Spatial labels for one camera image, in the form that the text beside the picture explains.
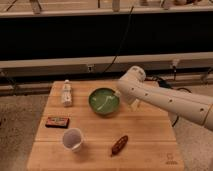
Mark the green ceramic bowl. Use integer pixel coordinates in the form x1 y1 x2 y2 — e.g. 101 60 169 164
88 88 120 116

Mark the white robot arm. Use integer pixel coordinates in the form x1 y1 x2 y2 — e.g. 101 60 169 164
117 66 213 131

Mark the brown sausage toy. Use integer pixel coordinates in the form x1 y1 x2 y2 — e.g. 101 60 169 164
111 135 128 156

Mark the white plastic bottle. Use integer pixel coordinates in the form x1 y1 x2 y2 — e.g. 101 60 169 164
61 80 72 107

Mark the red black small box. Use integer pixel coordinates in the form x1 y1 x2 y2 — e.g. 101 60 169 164
45 117 69 128

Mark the black cable on floor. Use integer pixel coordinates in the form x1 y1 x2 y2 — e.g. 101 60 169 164
143 75 193 128

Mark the black hanging cable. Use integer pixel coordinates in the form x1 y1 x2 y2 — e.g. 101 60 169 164
100 4 135 75

